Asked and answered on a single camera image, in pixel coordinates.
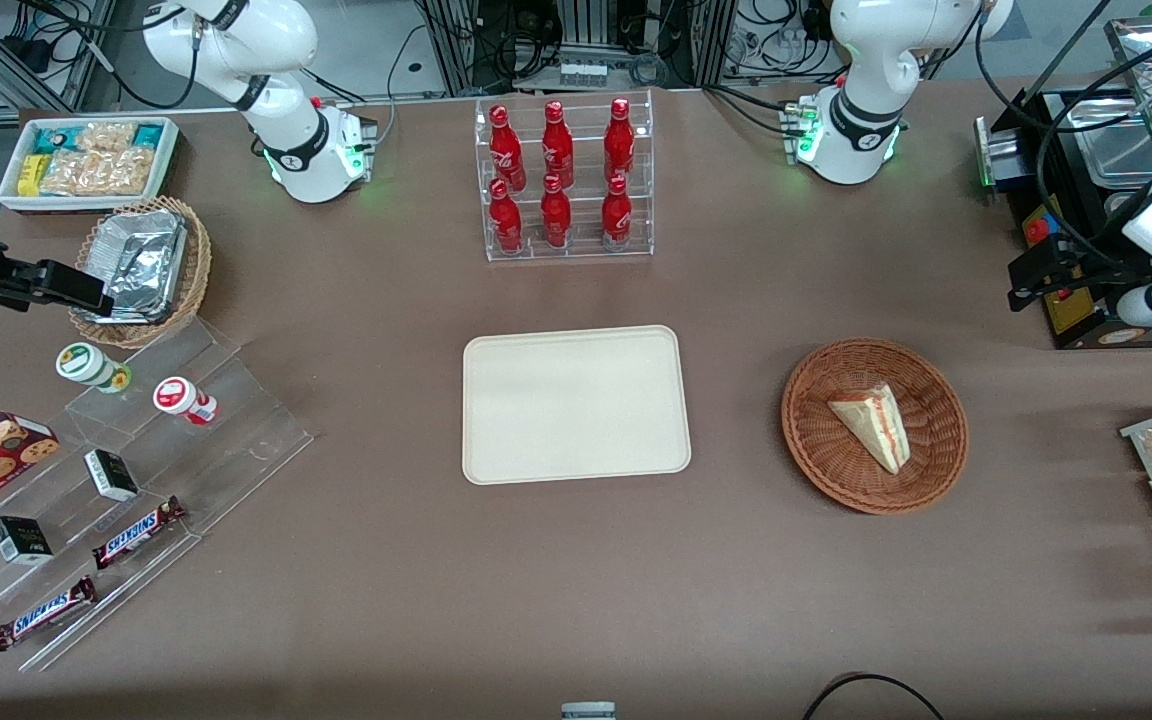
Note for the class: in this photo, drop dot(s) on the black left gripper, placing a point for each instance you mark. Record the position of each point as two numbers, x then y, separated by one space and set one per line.
1099 266

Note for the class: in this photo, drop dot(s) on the triangular sandwich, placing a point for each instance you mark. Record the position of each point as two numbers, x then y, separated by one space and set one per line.
871 428

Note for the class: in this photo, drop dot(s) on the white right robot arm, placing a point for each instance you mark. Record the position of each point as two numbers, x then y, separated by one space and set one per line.
301 150

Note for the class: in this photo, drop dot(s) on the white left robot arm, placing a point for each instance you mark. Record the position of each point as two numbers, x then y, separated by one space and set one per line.
861 90

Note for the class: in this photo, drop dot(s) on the aluminium foil tray stack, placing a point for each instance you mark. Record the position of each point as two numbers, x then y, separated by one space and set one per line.
141 260

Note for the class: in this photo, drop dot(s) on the tan oval wicker basket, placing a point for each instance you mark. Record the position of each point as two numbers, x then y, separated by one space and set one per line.
196 265

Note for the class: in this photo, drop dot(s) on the round brown wicker basket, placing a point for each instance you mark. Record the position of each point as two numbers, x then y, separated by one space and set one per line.
816 440

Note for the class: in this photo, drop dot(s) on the beige rectangular plastic tray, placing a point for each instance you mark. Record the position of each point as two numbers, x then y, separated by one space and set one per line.
576 405

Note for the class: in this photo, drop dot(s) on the green lid yogurt cup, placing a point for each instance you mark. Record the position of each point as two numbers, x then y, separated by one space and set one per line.
86 363

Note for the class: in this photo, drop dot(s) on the white plastic snack bin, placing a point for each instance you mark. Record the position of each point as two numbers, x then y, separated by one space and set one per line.
6 190

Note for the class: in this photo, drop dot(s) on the yellow snack packet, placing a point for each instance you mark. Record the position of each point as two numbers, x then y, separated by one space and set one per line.
32 175

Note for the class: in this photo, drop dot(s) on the large clear cracker bag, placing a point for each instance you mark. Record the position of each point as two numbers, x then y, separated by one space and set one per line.
101 172

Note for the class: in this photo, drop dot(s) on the teal snack packet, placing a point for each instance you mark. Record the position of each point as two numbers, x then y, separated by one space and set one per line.
56 138
148 135

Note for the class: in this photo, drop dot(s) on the small clear cracker bag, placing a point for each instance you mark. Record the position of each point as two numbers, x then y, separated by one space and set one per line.
106 136

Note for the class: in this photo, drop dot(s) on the red lid yogurt cup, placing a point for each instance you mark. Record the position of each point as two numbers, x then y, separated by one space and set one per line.
179 397

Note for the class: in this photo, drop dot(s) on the small black box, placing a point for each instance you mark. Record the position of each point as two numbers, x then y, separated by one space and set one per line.
21 541
111 475

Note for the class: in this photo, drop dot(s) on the clear acrylic stepped display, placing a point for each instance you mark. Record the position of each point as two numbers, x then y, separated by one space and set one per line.
236 420

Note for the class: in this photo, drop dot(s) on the snickers chocolate bar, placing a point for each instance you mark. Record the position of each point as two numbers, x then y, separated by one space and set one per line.
136 534
44 613

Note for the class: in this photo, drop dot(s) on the red cola bottle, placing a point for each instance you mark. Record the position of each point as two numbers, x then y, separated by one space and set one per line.
557 147
556 215
506 150
619 142
506 220
616 212

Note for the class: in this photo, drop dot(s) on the clear acrylic bottle rack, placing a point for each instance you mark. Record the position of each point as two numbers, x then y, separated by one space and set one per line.
584 215

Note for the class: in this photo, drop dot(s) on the white power strip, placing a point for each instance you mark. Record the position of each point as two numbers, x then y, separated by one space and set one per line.
596 73

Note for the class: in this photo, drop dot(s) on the small grey device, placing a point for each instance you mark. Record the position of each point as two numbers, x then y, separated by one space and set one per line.
588 711

